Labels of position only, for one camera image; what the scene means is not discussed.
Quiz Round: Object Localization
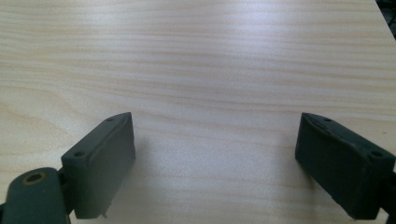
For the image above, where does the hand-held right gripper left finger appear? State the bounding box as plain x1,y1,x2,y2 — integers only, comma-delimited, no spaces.
60,111,136,220

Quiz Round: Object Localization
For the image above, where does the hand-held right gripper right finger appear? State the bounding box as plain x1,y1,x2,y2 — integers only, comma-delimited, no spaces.
294,112,396,221

